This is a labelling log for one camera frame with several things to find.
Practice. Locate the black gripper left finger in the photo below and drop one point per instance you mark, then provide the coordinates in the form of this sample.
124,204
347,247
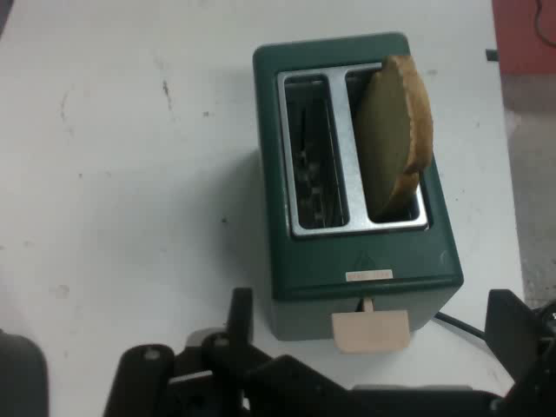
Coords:
240,330

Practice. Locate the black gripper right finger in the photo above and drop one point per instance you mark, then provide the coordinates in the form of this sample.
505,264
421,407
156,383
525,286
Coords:
512,334

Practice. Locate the dark green two-slot toaster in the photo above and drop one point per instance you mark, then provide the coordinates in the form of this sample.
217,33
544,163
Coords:
347,260

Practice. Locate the beige toaster lever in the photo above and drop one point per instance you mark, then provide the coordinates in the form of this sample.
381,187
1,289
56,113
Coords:
370,331

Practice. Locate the round toasted bread slice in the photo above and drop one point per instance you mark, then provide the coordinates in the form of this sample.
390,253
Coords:
395,134

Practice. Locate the red box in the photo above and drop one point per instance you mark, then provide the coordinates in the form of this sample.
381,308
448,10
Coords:
527,35

